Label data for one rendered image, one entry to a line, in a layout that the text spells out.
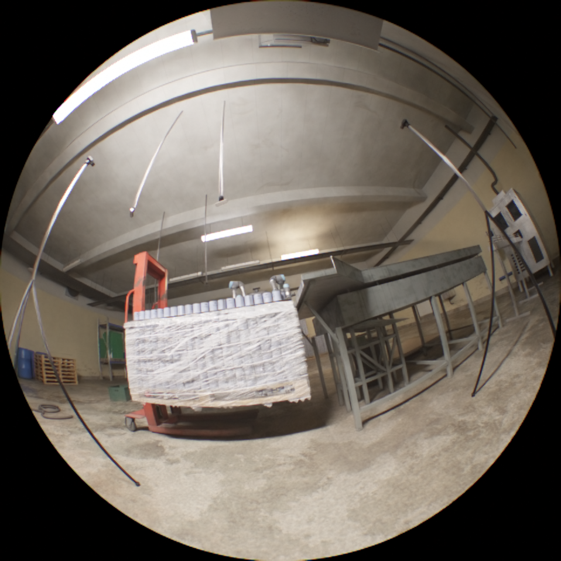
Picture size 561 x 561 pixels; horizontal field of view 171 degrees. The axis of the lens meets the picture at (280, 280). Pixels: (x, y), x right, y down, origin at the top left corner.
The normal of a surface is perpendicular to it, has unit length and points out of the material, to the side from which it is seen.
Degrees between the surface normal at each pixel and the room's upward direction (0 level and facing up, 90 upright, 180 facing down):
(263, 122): 180
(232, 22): 180
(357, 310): 90
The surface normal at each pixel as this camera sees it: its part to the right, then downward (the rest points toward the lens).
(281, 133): 0.21, 0.91
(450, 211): -0.98, 0.19
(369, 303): 0.00, -0.36
